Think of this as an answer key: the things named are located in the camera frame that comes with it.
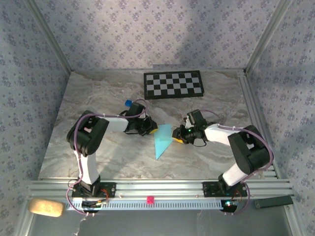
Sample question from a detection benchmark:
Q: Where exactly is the light blue paper sheet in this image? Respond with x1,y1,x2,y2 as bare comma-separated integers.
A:
154,123,173,161

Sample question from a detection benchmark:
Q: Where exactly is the black white checkerboard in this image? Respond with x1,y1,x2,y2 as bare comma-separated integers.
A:
143,70,205,100

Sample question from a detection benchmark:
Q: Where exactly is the small controller board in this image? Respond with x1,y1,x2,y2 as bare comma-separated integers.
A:
220,199,243,213
81,199,109,209

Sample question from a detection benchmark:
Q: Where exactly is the dark flat bar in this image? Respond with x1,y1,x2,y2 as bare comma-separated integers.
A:
254,195,294,209

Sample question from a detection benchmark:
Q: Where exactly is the tan sponge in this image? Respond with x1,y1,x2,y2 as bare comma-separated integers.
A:
28,198,65,218

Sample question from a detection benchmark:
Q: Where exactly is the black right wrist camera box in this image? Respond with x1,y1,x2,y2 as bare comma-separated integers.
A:
184,109,209,130

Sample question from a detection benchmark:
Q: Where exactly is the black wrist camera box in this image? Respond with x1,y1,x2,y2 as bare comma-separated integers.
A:
184,109,209,130
126,101,146,118

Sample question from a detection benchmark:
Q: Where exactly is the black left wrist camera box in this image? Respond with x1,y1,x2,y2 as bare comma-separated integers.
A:
126,101,146,118

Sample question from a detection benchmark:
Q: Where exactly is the long aluminium mounting rail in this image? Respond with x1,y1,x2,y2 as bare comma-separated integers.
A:
27,178,295,200

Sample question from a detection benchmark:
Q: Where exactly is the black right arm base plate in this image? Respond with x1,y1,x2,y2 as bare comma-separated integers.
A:
202,181,248,198

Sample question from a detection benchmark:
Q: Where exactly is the slotted grey cable duct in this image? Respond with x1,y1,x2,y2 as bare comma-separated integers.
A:
64,197,223,211

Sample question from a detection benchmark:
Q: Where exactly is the aluminium side rail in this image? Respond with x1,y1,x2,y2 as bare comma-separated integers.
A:
237,70,281,179

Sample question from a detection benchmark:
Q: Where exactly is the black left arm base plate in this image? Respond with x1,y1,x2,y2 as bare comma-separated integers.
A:
71,181,117,199

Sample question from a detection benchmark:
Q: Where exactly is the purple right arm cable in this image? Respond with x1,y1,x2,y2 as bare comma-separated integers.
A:
200,109,274,216

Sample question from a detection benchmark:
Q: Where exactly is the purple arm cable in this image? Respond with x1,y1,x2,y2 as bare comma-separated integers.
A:
200,109,274,216
66,98,148,217

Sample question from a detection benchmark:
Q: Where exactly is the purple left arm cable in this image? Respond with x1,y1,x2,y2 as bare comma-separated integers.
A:
66,98,148,217

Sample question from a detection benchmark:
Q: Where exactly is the slanted aluminium corner post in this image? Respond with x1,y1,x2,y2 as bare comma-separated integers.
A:
24,0,74,74
245,0,293,74

